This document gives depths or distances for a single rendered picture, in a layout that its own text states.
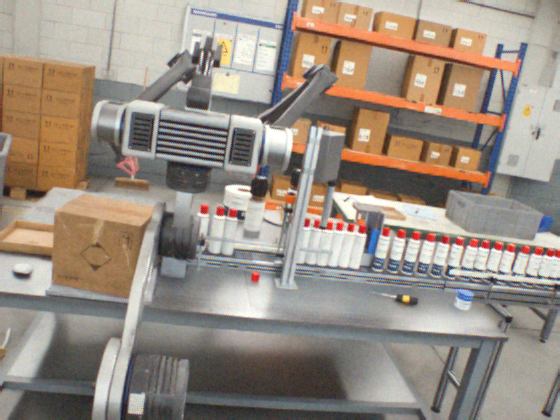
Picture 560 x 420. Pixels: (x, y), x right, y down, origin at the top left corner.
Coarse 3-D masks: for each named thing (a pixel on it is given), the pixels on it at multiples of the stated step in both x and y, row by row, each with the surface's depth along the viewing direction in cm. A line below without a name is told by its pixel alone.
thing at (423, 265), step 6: (432, 234) 233; (426, 240) 234; (432, 240) 232; (426, 246) 233; (432, 246) 232; (426, 252) 233; (432, 252) 234; (420, 258) 236; (426, 258) 234; (420, 264) 236; (426, 264) 235; (420, 270) 236; (426, 270) 236; (420, 276) 236
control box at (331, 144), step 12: (324, 132) 202; (336, 132) 208; (324, 144) 196; (336, 144) 202; (324, 156) 197; (336, 156) 206; (324, 168) 198; (336, 168) 210; (312, 180) 201; (324, 180) 201
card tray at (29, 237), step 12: (12, 228) 215; (24, 228) 220; (36, 228) 220; (48, 228) 221; (0, 240) 202; (12, 240) 206; (24, 240) 208; (36, 240) 210; (48, 240) 212; (24, 252) 197; (36, 252) 198; (48, 252) 198
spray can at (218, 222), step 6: (216, 210) 215; (222, 210) 215; (216, 216) 215; (222, 216) 216; (216, 222) 215; (222, 222) 216; (216, 228) 216; (222, 228) 217; (216, 234) 216; (222, 234) 219; (210, 240) 219; (210, 246) 219; (216, 246) 218; (210, 252) 219; (216, 252) 219
